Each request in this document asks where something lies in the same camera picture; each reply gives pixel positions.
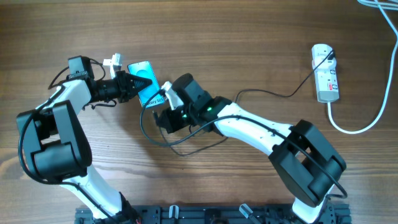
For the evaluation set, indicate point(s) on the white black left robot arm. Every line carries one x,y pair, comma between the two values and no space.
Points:
53,148

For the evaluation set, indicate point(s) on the white power strip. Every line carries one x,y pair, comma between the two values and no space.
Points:
326,81

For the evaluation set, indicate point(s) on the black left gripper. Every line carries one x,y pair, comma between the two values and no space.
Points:
125,80

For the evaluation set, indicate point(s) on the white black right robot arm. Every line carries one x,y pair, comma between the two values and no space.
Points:
304,159

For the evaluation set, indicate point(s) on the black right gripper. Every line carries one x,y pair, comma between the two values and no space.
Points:
172,124

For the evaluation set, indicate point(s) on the white usb charger plug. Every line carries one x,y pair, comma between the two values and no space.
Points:
324,62

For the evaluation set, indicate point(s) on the black mounting rail base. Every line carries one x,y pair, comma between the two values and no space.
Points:
278,213

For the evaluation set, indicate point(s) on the smartphone with teal screen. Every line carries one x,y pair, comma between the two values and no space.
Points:
144,70

